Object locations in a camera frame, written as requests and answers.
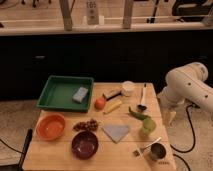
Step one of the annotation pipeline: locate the grey towel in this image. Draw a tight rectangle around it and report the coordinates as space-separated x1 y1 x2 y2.
102 125 130 143

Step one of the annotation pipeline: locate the dark red bowl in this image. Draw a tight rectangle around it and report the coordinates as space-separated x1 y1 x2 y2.
71 131 99 160

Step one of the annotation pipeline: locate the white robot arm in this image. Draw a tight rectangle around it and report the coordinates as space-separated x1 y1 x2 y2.
157 62 213 126

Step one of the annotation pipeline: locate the orange bowl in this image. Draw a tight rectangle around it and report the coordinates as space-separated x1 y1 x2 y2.
36 114 66 141

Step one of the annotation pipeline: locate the light green cup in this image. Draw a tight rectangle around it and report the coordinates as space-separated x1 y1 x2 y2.
140 118 156 135

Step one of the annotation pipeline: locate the green pepper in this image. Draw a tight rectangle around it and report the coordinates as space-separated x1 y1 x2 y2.
128 107 150 121

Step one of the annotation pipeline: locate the metal cup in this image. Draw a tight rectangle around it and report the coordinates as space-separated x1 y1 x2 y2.
150 143 166 161

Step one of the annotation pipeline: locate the white cup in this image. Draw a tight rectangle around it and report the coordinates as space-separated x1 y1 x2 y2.
121 81 135 97

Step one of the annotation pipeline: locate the orange tomato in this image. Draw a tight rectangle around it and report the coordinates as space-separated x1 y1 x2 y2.
94 97 106 110

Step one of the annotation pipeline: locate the grey sponge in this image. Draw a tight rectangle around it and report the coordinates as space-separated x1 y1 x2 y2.
72 87 88 103

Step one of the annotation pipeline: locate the green plastic tray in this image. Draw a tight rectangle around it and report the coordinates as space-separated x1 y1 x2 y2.
37 75 94 112

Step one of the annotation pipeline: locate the black bar left of table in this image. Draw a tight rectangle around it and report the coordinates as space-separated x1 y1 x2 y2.
18 129 33 171

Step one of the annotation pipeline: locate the black cable on floor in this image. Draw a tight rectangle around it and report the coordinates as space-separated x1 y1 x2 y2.
170 104 198 171

